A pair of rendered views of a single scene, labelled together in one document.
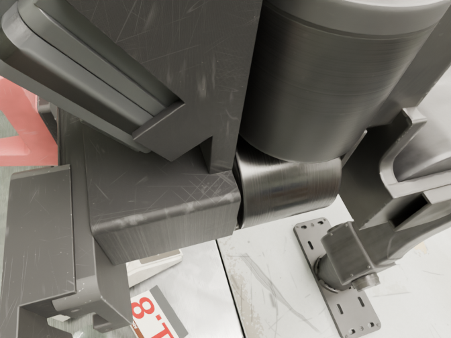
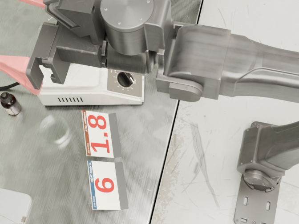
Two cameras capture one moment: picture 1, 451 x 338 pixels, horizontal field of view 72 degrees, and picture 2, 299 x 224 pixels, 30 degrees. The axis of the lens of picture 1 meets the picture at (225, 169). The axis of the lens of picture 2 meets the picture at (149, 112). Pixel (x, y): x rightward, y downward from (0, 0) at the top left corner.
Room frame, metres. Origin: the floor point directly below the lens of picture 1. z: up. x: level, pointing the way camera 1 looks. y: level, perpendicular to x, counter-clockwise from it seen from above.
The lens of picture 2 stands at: (-0.13, -0.26, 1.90)
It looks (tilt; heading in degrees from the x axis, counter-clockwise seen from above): 68 degrees down; 45
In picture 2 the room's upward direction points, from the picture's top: 8 degrees counter-clockwise
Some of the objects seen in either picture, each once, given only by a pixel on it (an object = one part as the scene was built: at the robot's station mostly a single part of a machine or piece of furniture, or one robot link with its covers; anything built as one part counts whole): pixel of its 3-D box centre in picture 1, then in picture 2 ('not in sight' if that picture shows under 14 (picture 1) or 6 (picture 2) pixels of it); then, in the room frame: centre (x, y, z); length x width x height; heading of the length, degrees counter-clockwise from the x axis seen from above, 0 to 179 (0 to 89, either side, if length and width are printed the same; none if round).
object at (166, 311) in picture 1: (154, 319); (101, 133); (0.07, 0.07, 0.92); 0.09 x 0.06 x 0.04; 46
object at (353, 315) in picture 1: (341, 267); (264, 169); (0.18, -0.21, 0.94); 0.20 x 0.07 x 0.08; 24
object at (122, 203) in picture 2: not in sight; (107, 184); (0.00, 0.00, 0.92); 0.09 x 0.06 x 0.04; 46
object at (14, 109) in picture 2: not in sight; (8, 101); (0.01, 0.25, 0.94); 0.03 x 0.03 x 0.07
